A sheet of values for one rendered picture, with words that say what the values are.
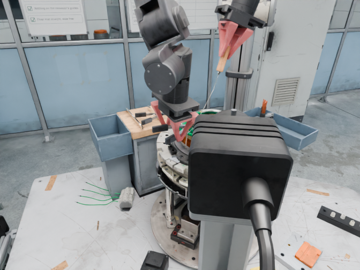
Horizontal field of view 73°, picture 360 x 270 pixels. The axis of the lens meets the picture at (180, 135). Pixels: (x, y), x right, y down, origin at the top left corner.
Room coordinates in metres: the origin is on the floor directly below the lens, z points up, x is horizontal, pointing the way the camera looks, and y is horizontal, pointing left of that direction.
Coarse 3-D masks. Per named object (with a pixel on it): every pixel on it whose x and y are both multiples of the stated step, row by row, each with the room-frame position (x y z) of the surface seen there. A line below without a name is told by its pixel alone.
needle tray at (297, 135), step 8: (248, 112) 0.87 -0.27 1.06; (256, 112) 0.91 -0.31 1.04; (280, 120) 0.83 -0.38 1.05; (288, 120) 0.80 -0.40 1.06; (280, 128) 0.80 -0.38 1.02; (288, 128) 0.80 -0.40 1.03; (296, 128) 0.77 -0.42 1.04; (304, 128) 0.75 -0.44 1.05; (312, 128) 0.73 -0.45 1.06; (288, 136) 0.69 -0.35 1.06; (296, 136) 0.74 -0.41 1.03; (304, 136) 0.74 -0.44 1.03; (312, 136) 0.70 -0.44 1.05; (288, 144) 0.68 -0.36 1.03; (296, 144) 0.66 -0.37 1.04; (304, 144) 0.67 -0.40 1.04
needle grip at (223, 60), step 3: (228, 48) 0.59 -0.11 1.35; (225, 51) 0.59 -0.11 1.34; (228, 51) 0.59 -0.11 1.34; (225, 54) 0.58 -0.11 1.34; (228, 54) 0.59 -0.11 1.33; (222, 57) 0.58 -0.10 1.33; (225, 57) 0.58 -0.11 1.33; (219, 60) 0.59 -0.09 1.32; (222, 60) 0.58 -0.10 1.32; (225, 60) 0.58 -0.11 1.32; (219, 63) 0.58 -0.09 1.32; (222, 63) 0.58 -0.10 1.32; (225, 63) 0.58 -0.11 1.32; (219, 66) 0.58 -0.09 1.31; (222, 66) 0.58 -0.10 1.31; (216, 69) 0.58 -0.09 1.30; (219, 69) 0.58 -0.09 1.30; (222, 69) 0.58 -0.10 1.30
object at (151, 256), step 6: (150, 252) 0.43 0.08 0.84; (156, 252) 0.43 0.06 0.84; (150, 258) 0.41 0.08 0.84; (156, 258) 0.41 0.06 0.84; (162, 258) 0.41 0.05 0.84; (168, 258) 0.42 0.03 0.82; (144, 264) 0.40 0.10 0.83; (150, 264) 0.39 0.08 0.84; (156, 264) 0.39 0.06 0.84; (162, 264) 0.40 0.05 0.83; (168, 264) 0.42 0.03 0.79
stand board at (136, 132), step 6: (138, 108) 0.90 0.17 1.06; (144, 108) 0.90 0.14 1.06; (120, 114) 0.84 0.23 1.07; (126, 114) 0.84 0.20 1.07; (126, 120) 0.79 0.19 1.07; (132, 120) 0.79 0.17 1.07; (138, 120) 0.79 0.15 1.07; (156, 120) 0.79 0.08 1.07; (132, 126) 0.74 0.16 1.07; (138, 126) 0.74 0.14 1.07; (144, 126) 0.74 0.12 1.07; (150, 126) 0.74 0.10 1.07; (132, 132) 0.70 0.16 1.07; (138, 132) 0.70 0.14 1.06; (144, 132) 0.71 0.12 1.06; (150, 132) 0.72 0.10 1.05; (156, 132) 0.73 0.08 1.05; (132, 138) 0.69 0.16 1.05
